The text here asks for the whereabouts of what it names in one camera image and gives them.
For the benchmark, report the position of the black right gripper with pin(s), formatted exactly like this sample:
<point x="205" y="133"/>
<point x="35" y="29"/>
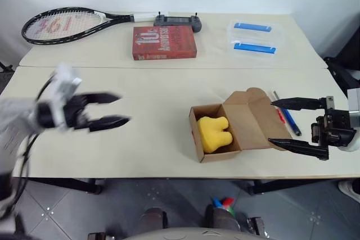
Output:
<point x="333" y="127"/>

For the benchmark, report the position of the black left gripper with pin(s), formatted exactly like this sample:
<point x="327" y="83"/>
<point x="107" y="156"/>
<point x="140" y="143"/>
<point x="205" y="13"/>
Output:
<point x="76" y="113"/>

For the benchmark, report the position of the blue pen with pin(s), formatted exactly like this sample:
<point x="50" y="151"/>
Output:
<point x="291" y="122"/>

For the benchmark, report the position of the brown cardboard box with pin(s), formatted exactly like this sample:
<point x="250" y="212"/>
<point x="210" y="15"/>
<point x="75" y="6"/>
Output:
<point x="247" y="127"/>

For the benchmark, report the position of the yellow plush item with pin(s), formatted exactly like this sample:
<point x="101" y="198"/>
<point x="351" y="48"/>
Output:
<point x="215" y="134"/>

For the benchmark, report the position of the red pen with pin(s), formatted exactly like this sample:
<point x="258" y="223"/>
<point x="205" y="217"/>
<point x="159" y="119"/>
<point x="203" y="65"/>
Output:
<point x="280" y="116"/>

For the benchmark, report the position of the black chair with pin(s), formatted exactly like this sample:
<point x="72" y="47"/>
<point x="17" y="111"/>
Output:
<point x="344" y="60"/>

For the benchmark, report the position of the white rounded object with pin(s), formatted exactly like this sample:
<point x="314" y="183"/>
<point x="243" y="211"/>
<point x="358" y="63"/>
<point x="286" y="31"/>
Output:
<point x="350" y="187"/>

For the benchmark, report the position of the red book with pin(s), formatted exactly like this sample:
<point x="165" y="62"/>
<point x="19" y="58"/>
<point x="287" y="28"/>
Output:
<point x="164" y="43"/>

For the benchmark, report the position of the black and white tennis racket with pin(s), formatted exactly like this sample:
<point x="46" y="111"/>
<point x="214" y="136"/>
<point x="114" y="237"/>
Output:
<point x="62" y="27"/>

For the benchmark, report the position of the clear container with blue clips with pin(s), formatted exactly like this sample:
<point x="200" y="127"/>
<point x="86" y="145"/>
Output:
<point x="253" y="39"/>

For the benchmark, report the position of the red marker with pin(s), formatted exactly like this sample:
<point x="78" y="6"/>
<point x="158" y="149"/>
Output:
<point x="227" y="201"/>

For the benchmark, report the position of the green marker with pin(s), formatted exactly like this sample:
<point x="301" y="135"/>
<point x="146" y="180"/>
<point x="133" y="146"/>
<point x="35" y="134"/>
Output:
<point x="231" y="210"/>

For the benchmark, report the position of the black tripod leg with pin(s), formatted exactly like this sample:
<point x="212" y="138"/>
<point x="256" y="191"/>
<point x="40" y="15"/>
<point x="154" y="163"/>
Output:
<point x="5" y="67"/>

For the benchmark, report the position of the blue marker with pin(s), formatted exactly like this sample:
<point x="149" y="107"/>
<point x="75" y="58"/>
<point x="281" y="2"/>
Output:
<point x="216" y="202"/>

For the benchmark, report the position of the grey remote controller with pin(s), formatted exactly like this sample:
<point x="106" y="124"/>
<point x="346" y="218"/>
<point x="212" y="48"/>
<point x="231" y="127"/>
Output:
<point x="178" y="21"/>

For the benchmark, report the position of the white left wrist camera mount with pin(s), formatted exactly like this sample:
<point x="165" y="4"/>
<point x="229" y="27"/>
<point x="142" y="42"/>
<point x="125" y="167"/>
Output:
<point x="60" y="88"/>

